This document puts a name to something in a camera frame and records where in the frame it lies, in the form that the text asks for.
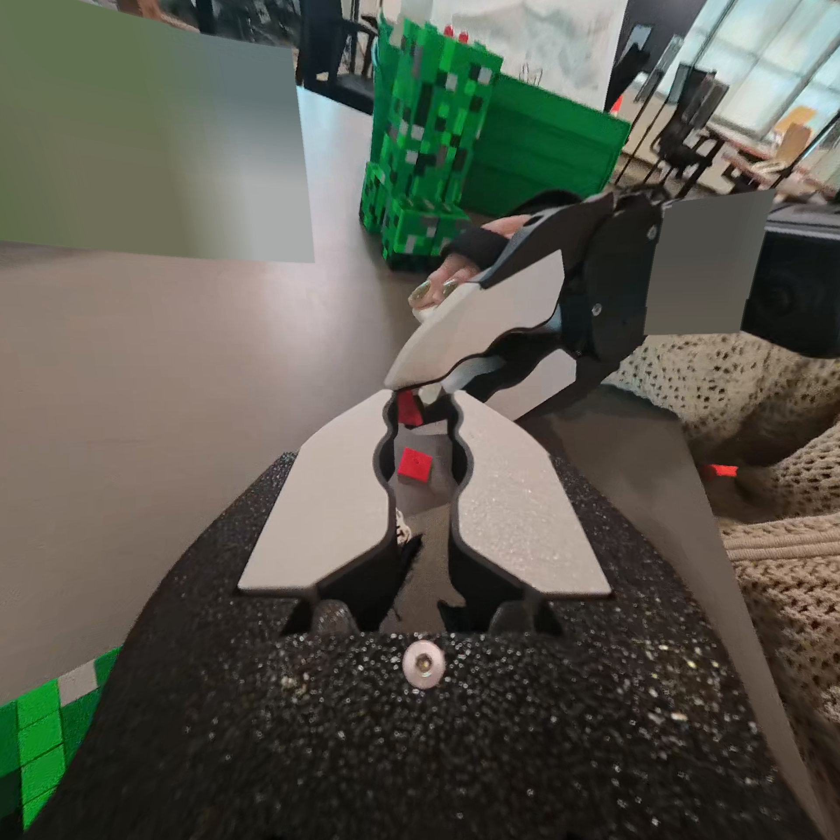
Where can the small red lego piece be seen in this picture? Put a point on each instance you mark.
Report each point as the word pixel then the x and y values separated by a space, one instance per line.
pixel 718 470

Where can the green lego creeper figure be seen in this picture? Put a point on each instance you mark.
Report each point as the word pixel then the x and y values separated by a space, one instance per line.
pixel 433 118

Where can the black office chair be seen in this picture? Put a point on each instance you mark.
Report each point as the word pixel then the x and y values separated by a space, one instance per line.
pixel 689 105
pixel 328 39

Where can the person's right hand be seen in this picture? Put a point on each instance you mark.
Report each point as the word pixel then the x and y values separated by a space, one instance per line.
pixel 433 292

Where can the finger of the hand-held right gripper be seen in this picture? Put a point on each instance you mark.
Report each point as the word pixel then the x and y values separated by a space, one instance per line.
pixel 538 387
pixel 485 308

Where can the red lego brick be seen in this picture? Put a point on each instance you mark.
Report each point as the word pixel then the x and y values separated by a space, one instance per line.
pixel 410 410

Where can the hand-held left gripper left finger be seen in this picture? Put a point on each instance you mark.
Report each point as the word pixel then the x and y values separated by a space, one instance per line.
pixel 328 505

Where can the wooden desk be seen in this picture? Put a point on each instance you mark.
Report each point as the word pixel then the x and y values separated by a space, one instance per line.
pixel 774 157

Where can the white paper sheets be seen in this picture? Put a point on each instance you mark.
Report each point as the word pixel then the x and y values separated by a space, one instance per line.
pixel 544 39

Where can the person's right forearm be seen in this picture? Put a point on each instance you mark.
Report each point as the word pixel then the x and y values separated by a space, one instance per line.
pixel 722 387

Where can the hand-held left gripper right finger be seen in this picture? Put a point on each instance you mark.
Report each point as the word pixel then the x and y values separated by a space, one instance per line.
pixel 525 518

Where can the red lego plate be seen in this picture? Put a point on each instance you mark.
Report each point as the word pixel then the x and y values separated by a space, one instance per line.
pixel 415 464

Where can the green plastic bin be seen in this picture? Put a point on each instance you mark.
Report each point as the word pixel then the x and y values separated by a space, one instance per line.
pixel 544 144

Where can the orange traffic cone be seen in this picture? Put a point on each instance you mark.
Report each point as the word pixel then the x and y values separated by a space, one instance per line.
pixel 617 108

